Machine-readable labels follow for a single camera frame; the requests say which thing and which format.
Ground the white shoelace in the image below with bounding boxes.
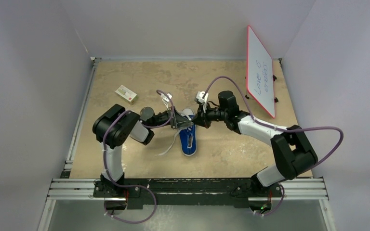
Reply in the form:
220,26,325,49
157,129,181,156

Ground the white board red frame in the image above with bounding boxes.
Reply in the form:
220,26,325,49
246,25,276,118

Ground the blue canvas sneaker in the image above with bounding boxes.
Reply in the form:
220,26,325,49
179,108,197,156

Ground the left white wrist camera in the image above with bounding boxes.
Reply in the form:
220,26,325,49
161,92,172,110

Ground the small white red box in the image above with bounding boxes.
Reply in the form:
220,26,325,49
115,85,138,105

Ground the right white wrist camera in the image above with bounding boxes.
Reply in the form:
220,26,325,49
195,91,209,113

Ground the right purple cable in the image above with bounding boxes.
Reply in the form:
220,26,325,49
204,76,344,218

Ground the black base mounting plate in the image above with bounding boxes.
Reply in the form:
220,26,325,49
93,178,282,210

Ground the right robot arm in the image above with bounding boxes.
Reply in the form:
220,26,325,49
192,90,318,196

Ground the purple cable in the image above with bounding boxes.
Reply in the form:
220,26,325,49
102,90,176,224
204,76,344,218

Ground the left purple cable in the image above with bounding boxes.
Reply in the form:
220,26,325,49
102,90,176,224

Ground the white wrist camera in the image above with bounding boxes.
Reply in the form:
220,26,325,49
161,92,172,110
195,91,209,113

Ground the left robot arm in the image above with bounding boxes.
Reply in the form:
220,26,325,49
92,104,195,197

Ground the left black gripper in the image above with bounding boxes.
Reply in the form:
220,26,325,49
149,106,194,129

